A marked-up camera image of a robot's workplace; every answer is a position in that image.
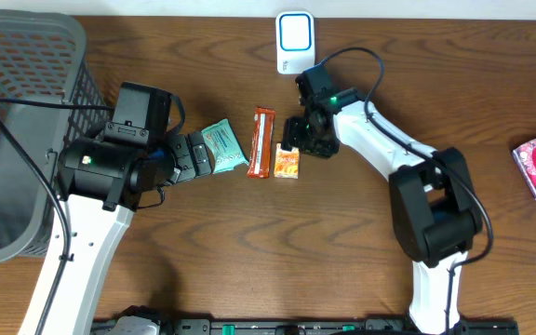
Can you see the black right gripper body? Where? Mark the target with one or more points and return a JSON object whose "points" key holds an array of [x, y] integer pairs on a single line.
{"points": [[302, 133]]}

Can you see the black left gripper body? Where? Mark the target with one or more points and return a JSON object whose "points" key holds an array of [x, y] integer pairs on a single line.
{"points": [[194, 154]]}

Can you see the orange tissue pack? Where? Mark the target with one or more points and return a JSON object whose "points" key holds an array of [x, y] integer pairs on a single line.
{"points": [[286, 163]]}

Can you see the orange red snack bar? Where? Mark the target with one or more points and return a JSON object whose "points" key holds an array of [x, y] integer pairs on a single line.
{"points": [[261, 149]]}

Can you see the teal wet wipes packet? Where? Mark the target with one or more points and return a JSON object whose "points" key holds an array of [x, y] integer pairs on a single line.
{"points": [[225, 147]]}

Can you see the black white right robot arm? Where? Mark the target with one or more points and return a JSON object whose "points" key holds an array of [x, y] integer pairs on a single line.
{"points": [[435, 216]]}

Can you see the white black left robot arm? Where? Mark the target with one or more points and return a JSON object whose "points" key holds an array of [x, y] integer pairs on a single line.
{"points": [[101, 178]]}

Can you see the white barcode scanner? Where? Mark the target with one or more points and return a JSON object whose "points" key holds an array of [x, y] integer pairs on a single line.
{"points": [[295, 42]]}

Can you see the grey plastic basket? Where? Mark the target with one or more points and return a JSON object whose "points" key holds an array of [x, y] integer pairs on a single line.
{"points": [[48, 98]]}

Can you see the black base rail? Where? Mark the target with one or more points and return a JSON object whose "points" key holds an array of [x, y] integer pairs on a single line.
{"points": [[143, 320]]}

